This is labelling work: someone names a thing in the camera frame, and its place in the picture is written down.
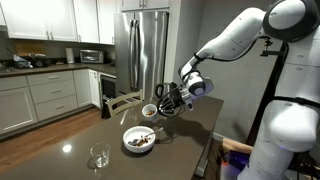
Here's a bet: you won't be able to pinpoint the black undercounter appliance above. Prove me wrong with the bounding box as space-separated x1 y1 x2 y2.
99 73 117 119

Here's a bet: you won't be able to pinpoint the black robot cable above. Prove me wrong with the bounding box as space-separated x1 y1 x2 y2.
156 35 268 118

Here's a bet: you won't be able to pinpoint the metal spoon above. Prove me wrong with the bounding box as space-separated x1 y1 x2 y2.
141 126 165 139

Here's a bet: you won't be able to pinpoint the clear drinking glass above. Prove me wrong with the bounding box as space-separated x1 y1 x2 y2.
90 141 111 168

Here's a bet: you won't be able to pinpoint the white ceramic mug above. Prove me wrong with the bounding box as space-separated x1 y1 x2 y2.
141 103 159 121

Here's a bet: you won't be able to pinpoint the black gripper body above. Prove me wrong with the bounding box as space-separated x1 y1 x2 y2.
167 83 188 112

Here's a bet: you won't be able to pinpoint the white kitchen cabinets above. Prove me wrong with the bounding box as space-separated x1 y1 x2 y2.
0 0 118 45
0 68 102 136

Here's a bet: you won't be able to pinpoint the cluttered dish rack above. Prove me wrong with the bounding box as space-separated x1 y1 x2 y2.
6 47 48 69

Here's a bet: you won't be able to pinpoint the white lower kitchen cabinets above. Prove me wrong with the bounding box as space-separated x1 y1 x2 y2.
0 68 102 136

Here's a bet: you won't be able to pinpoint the wooden cutting board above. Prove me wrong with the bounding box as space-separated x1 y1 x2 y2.
14 40 44 57

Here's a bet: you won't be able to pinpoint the white cabinets above refrigerator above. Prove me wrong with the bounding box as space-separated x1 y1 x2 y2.
120 0 170 12

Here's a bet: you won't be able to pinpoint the silver toaster oven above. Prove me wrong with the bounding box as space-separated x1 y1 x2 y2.
79 49 105 64

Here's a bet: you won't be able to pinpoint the white ceramic bowl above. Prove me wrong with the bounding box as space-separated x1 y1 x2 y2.
122 125 156 154

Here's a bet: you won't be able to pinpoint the white paper towel roll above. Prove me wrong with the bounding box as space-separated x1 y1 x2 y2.
64 47 76 65

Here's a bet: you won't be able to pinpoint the black camera stand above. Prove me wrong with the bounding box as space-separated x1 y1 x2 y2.
245 37 291 146

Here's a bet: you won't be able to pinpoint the white upper kitchen cabinets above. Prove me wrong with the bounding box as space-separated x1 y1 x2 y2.
0 0 118 45

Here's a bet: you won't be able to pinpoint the dark kitchen countertop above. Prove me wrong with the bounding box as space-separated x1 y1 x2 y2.
0 62 117 78

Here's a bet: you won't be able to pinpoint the stainless steel electric kettle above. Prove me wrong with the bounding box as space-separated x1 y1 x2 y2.
155 82 172 100

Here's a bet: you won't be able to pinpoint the stainless steel refrigerator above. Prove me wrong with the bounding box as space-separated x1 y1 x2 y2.
113 10 169 101

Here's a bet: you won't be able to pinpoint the light wooden chair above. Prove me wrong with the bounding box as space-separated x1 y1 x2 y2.
105 89 144 118

